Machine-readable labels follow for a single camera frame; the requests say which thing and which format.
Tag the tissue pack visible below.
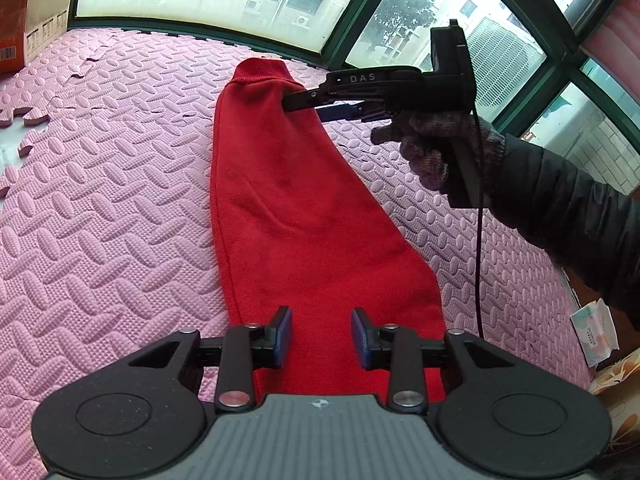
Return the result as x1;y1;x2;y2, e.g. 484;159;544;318
570;299;621;367

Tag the green tree outside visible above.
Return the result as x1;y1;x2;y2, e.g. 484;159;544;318
372;0;437;57

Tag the cardboard box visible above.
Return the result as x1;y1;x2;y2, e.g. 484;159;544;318
0;0;78;76

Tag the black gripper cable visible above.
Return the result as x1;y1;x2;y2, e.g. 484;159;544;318
470;110;488;343

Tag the person's right forearm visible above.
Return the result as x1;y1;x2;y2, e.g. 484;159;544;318
487;132;640;317

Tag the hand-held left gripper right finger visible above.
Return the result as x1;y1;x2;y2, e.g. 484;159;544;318
350;307;516;409

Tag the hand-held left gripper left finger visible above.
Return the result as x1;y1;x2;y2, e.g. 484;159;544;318
127;306;293;409

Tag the pink foam floor mat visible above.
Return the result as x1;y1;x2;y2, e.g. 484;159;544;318
0;27;601;480

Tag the white louvred grille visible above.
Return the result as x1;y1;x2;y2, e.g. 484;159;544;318
464;15;547;112

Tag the person's right hand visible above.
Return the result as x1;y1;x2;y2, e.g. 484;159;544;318
371;110;505;202

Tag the orange floral bedding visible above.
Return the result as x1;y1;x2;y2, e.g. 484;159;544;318
587;347;640;461

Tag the red sweater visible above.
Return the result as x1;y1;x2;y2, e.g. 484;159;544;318
209;58;447;406

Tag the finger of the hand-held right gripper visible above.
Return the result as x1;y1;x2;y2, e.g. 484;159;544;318
281;89;387;112
317;101;392;123

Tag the dark green window frame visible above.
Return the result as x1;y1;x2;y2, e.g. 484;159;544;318
65;0;640;196

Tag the pink curtain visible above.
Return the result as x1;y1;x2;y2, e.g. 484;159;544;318
582;0;640;77

